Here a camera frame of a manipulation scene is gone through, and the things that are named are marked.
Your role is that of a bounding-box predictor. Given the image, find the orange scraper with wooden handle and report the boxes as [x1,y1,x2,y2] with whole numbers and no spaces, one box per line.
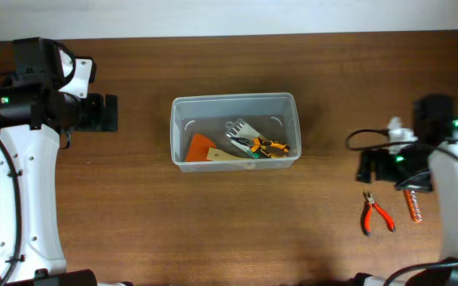
[184,133,256,169]

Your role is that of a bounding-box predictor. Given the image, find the orange black long-nose pliers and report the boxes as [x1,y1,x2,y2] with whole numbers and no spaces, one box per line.
[231,137,290,159]

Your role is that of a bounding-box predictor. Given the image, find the clear case of coloured plugs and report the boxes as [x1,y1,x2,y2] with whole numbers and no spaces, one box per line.
[224,118,265,159]

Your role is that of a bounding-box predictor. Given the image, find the red handled side cutters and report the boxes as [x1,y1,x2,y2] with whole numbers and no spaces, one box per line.
[362,191,397,238]

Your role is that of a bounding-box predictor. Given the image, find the clear plastic storage container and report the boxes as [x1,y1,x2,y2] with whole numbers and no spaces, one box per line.
[170,92,301,172]

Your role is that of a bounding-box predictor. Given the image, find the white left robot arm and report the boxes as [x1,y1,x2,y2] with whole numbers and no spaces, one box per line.
[0,37,118,285]

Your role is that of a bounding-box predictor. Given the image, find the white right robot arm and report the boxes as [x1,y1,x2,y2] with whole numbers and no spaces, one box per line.
[345,94,458,285]

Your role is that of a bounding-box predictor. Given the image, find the orange socket bit rail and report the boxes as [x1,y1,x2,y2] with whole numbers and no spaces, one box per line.
[403,190,422,223]

